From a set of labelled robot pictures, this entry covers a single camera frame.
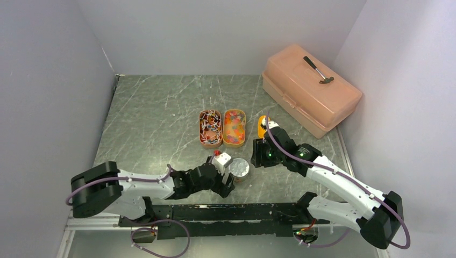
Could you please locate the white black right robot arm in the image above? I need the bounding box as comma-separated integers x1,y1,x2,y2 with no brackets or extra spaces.
251,123,404,249

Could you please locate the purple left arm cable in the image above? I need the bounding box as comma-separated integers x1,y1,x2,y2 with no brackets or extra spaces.
65,163,191,258

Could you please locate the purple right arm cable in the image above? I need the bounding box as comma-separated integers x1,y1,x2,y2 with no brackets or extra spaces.
265,111,411,250

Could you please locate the pink oval lollipop tray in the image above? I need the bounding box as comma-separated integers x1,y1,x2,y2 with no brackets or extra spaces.
198,110,223,148

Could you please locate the black handled hammer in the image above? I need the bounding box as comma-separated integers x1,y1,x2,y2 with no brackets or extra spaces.
303,56,334,84

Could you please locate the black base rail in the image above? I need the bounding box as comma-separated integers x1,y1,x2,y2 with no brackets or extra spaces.
118,203,314,240

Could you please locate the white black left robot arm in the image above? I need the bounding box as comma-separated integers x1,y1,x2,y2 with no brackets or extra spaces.
65,161,235,226

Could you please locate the yellow oval gummy tray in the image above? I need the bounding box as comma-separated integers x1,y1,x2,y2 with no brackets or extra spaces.
222,109,247,148

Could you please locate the clear plastic jar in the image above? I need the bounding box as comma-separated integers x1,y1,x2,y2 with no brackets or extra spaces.
233,173,249,183

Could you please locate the aluminium frame rail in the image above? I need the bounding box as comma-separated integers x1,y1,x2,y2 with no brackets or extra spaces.
66,210,120,231

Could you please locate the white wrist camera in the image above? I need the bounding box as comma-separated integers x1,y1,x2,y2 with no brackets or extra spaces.
265,120,280,130
210,150,233,175

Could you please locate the peach plastic toolbox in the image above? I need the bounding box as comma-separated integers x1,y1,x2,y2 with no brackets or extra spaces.
262,44,362,139

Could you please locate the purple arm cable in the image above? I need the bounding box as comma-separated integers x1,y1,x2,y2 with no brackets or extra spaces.
65,163,191,258
265,111,411,250

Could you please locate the yellow plastic scoop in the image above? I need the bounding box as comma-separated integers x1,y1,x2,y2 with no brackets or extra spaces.
257,116,270,139

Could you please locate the round metal jar lid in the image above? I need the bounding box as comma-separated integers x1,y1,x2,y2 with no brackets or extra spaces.
229,158,250,178

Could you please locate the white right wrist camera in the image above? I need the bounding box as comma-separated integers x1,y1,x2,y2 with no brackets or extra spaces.
265,120,280,130

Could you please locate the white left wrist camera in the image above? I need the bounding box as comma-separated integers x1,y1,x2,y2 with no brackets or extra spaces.
210,150,233,175

